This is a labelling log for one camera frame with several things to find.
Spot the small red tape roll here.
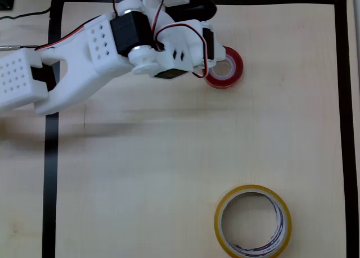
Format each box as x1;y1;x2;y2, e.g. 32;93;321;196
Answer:
201;46;244;89

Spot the large yellow tape roll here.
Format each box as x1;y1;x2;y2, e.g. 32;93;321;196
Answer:
213;184;293;258

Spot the black camera cable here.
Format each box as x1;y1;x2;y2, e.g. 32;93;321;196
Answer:
0;3;55;20

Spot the thin metal screwdriver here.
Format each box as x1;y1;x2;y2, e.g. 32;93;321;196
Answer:
0;45;39;50

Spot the red black servo cable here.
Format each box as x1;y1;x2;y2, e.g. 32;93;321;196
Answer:
154;24;212;79
35;24;87;51

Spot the red white servo cable loop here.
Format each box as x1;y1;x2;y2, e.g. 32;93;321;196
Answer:
112;0;167;47

